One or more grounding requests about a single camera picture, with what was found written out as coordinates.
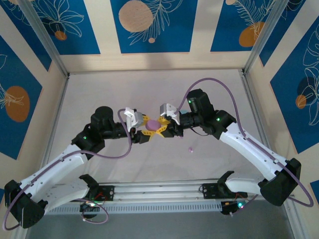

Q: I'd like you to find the purple earbud case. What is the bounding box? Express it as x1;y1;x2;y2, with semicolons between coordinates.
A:
145;119;161;131

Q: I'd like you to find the black controller board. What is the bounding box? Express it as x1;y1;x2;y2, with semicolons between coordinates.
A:
79;201;100;220
220;199;247;217

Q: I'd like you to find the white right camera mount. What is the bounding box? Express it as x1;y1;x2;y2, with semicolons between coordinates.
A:
165;104;182;125

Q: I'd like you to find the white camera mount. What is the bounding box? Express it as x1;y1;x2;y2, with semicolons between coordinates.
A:
124;107;137;130
165;104;182;125

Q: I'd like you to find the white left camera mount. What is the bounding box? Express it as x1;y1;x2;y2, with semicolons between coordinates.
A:
124;107;137;130

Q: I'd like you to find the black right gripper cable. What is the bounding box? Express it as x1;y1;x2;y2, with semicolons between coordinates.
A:
188;125;211;137

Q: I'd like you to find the aluminium table edge rail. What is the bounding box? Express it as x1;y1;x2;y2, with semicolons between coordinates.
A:
13;74;70;239
239;70;309;239

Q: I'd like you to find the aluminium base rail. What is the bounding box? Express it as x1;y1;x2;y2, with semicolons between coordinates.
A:
47;178;294;201

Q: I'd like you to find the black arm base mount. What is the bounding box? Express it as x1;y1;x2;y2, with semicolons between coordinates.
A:
201;183;220;200
98;185;116;202

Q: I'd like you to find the grey slotted cable duct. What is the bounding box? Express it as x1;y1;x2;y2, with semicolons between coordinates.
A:
44;200;225;215

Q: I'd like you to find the aluminium frame post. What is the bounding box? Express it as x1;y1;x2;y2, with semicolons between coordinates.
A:
242;0;285;75
19;0;70;78

